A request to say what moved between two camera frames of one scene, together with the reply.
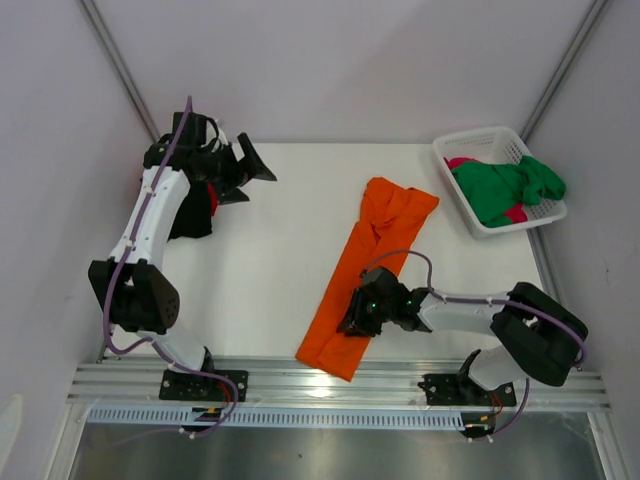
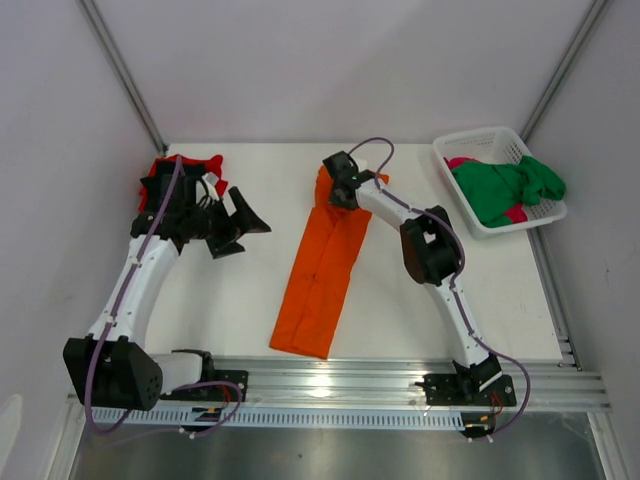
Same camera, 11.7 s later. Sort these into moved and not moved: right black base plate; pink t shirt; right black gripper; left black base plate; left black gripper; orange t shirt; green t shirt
Moved: left black gripper; orange t shirt; right black gripper
Not moved: pink t shirt; green t shirt; left black base plate; right black base plate
